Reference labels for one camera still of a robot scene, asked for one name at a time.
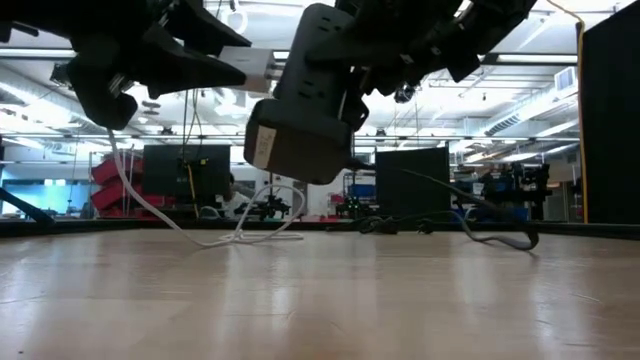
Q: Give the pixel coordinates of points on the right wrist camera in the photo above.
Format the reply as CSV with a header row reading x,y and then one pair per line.
x,y
405,94

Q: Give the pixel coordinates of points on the black square panel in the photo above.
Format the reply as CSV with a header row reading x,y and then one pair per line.
x,y
412,180
165,175

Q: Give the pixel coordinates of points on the long ceiling light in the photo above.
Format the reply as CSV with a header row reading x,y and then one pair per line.
x,y
535,58
35,53

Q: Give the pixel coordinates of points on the black tower power strip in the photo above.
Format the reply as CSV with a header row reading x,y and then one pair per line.
x,y
310,130

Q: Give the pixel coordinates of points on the blue crate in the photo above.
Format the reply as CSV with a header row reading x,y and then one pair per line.
x,y
362,191

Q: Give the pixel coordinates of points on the black enclosure curtain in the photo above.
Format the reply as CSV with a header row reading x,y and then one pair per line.
x,y
610,125

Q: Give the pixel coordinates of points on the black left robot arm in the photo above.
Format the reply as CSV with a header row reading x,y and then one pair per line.
x,y
12,10

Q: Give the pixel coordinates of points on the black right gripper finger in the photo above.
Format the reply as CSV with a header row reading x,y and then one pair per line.
x,y
359,110
350,54

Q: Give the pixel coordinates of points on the white ceiling vent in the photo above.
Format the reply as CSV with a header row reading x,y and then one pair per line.
x,y
565,80

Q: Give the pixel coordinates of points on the black background robot rig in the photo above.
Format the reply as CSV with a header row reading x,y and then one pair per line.
x,y
515,190
355,207
272,207

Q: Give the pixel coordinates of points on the red cloth cover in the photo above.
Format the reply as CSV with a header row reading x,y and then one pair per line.
x,y
115,190

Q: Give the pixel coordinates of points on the white wall charger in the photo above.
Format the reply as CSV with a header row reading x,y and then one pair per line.
x,y
250,65

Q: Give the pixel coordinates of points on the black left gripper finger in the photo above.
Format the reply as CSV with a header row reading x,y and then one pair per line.
x,y
200,27
165,72

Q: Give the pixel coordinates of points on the person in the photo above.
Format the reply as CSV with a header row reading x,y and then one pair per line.
x,y
235,200

